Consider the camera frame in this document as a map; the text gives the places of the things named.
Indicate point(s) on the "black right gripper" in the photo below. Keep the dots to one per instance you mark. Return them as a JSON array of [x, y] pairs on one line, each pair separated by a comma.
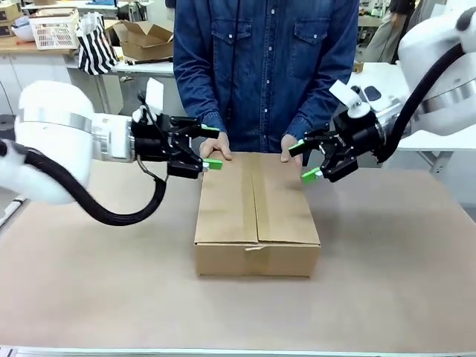
[[359, 134]]

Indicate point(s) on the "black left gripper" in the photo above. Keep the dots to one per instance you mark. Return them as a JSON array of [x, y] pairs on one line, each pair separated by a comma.
[[152, 148]]

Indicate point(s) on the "large brown cardboard box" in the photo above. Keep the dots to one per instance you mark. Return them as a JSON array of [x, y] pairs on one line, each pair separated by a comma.
[[256, 208]]

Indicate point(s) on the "person's left forearm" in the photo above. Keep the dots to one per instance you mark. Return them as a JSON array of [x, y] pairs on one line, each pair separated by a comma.
[[316, 111]]

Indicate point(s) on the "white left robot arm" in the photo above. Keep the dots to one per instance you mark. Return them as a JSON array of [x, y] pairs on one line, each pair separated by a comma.
[[56, 104]]

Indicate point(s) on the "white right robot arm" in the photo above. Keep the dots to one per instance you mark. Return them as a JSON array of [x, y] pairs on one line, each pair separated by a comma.
[[439, 37]]

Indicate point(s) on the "person's right forearm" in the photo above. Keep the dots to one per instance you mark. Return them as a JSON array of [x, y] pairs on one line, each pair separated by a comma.
[[202, 111]]

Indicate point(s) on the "open background cardboard box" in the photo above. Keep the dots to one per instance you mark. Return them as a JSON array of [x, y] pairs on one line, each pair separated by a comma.
[[145, 42]]

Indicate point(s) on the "person's right hand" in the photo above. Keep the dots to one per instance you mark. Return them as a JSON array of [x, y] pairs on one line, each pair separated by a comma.
[[219, 143]]

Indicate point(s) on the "person's left hand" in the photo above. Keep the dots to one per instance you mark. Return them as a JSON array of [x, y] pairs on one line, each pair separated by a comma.
[[285, 147]]

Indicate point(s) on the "white side table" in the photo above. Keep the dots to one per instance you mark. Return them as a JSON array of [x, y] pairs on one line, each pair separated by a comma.
[[427, 145]]

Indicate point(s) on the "white background table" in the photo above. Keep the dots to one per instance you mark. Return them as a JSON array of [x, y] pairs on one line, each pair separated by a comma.
[[126, 68]]

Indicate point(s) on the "person in denim shirt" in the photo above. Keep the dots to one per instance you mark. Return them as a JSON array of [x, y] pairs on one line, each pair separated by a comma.
[[260, 56]]

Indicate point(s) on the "beige clothed background figure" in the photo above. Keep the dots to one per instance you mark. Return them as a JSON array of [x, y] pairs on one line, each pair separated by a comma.
[[383, 33]]

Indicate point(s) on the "black white striped bag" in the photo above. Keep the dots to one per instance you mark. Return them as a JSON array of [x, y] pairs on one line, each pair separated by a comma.
[[94, 52]]

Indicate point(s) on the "white lattice storage crate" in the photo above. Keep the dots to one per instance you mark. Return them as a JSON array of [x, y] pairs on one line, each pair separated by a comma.
[[54, 29]]

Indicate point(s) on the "white floor strip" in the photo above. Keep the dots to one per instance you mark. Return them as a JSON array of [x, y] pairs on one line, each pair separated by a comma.
[[11, 210]]

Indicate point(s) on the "white blue bowl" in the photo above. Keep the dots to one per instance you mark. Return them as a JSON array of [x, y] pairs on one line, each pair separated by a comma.
[[24, 31]]

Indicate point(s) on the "small brown printed carton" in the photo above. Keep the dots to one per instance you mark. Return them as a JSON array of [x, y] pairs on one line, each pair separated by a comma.
[[9, 16]]

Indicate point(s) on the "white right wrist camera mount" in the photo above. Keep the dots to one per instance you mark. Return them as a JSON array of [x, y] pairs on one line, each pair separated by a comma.
[[344, 94]]

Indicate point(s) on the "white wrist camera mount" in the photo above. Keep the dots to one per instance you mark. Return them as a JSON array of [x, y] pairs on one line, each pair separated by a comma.
[[344, 94], [154, 94]]

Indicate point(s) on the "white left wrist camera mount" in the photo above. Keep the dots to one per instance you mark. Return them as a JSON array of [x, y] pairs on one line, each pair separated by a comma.
[[154, 94]]

